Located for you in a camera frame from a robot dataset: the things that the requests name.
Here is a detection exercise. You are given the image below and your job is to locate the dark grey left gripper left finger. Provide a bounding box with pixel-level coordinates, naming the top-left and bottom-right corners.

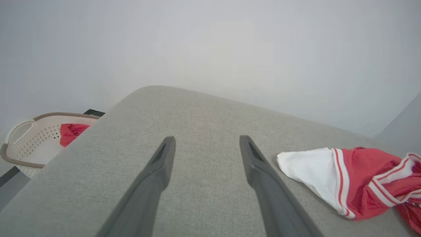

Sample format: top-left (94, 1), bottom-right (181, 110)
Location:
top-left (95, 136), bottom-right (176, 237)

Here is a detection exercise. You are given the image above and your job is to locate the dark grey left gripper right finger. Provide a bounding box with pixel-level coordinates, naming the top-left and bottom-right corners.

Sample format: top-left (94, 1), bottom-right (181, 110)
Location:
top-left (239, 135), bottom-right (324, 237)

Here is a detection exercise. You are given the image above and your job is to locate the red and white jersey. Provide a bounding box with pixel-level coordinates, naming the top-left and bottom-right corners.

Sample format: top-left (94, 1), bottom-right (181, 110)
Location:
top-left (276, 147), bottom-right (421, 235)

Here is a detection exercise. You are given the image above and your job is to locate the plain red garment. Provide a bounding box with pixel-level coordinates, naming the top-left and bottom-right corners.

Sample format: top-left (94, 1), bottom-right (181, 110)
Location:
top-left (60, 123), bottom-right (91, 147)

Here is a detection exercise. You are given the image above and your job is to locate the cream perforated laundry basket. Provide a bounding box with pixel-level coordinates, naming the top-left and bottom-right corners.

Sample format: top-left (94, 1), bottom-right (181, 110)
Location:
top-left (0, 112), bottom-right (101, 178)

